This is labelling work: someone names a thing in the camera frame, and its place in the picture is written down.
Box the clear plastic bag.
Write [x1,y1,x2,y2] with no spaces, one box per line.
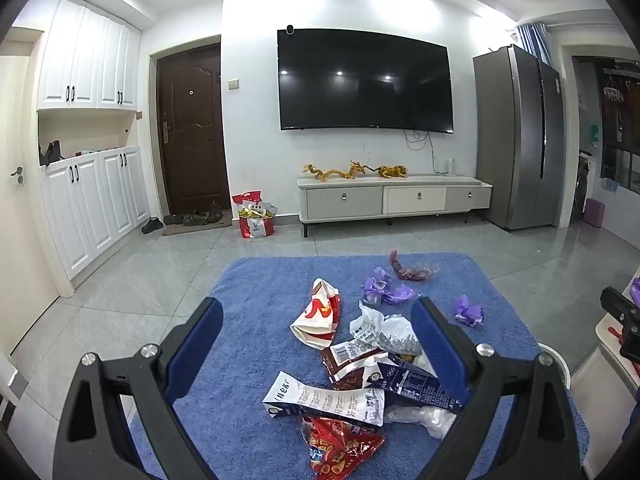
[384,405,457,440]

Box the navy blue milk carton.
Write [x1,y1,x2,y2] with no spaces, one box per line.
[362,353,463,414]

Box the white printed plastic bag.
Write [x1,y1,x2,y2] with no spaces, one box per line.
[349,302,422,356]

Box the red clear plastic wrapper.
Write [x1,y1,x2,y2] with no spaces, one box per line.
[390,250,438,283]

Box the red chip bag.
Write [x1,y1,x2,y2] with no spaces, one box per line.
[302,416,385,480]

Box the dark brown snack wrapper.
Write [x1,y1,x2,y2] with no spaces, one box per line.
[320,339,387,390]

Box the purple wrapper pair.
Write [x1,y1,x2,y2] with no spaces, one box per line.
[362,266,416,307]

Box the white milk carton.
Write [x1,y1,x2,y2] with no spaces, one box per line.
[262,372,385,428]

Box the white red paper bag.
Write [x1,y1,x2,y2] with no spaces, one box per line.
[290,278,341,351]

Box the purple stool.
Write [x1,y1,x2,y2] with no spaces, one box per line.
[582,198,605,228]

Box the cream interior door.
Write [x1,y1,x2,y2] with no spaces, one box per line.
[1,26,58,356]

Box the blue fluffy rug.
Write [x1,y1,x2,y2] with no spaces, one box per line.
[173,252,540,479]

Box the grey double-door refrigerator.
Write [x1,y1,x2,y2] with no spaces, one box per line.
[473,44,565,231]

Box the golden tiger figurine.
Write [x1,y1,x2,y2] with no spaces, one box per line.
[364,165,408,179]

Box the door mat with shoes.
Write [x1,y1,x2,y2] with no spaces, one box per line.
[162,200,232,236]

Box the red and white gift bag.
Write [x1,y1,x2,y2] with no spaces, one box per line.
[232,190,278,238]

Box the blue striped curtain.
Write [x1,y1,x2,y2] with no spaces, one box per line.
[516,23,553,67]

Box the dark brown entrance door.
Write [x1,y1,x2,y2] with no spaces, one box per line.
[156,44,231,214]

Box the golden dragon figurine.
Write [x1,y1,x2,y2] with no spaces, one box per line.
[303,160,366,181]

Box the black bag on shelf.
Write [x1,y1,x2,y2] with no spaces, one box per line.
[39,140,63,167]

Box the white TV cabinet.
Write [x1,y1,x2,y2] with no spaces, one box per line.
[297,174,492,228]

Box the black wall television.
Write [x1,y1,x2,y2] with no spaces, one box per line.
[277,26,454,134]

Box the white upper wall cabinet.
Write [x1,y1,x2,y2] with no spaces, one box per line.
[37,0,141,110]

